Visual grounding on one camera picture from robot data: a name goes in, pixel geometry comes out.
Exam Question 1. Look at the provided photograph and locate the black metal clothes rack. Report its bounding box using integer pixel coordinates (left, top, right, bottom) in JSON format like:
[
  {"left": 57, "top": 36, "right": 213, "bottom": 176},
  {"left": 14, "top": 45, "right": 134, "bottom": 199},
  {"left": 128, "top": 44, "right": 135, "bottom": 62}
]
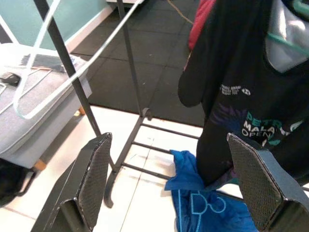
[{"left": 33, "top": 0, "right": 203, "bottom": 209}]

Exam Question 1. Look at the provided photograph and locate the black printed t-shirt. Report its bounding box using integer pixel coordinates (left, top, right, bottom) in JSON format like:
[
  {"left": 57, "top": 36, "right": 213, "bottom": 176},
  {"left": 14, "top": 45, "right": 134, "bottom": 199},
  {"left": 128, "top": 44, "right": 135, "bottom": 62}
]
[{"left": 178, "top": 0, "right": 309, "bottom": 188}]

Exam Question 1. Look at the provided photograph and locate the red blanket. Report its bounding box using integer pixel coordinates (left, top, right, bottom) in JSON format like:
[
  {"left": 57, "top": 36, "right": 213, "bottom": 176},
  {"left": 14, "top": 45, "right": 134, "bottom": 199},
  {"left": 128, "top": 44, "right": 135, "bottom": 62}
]
[{"left": 187, "top": 0, "right": 218, "bottom": 50}]

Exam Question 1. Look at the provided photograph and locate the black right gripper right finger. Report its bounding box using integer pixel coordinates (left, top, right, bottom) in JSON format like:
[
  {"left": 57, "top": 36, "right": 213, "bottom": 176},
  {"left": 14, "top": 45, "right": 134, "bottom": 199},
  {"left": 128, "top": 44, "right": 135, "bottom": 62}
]
[{"left": 226, "top": 132, "right": 309, "bottom": 232}]

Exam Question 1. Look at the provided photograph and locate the grey upholstered ottoman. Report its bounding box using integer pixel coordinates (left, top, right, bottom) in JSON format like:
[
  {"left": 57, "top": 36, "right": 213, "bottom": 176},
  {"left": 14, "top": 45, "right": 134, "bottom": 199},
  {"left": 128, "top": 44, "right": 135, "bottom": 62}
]
[{"left": 0, "top": 43, "right": 94, "bottom": 170}]

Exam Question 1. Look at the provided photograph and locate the black bag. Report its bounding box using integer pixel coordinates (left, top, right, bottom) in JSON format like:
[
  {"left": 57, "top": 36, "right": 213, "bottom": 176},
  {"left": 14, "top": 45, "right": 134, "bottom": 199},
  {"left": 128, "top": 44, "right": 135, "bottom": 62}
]
[{"left": 0, "top": 158, "right": 37, "bottom": 208}]

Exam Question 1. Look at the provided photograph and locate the blue garment with line print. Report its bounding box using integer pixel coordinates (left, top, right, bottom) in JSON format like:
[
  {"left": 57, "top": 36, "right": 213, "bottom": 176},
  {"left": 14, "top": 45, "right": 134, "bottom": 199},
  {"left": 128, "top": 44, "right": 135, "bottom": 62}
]
[{"left": 164, "top": 149, "right": 256, "bottom": 232}]

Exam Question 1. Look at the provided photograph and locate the teal plastic hanger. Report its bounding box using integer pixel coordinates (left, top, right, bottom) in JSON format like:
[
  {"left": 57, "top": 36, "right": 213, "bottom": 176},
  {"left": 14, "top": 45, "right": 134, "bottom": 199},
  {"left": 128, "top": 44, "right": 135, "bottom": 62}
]
[{"left": 265, "top": 0, "right": 309, "bottom": 58}]

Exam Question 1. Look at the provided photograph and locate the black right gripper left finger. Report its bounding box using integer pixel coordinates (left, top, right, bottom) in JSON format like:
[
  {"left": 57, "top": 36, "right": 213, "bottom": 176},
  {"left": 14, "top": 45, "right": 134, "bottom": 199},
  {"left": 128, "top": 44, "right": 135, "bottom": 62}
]
[{"left": 30, "top": 132, "right": 113, "bottom": 232}]

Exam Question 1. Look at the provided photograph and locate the white wire hanger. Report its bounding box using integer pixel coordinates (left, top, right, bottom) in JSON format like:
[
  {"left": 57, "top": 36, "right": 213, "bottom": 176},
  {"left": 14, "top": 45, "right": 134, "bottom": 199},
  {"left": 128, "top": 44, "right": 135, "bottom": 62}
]
[{"left": 12, "top": 0, "right": 145, "bottom": 120}]

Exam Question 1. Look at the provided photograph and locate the thin yellow cable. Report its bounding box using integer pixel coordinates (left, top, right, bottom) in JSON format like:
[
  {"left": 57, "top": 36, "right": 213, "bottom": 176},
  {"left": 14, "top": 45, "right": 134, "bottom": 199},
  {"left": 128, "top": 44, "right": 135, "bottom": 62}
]
[{"left": 166, "top": 0, "right": 194, "bottom": 25}]

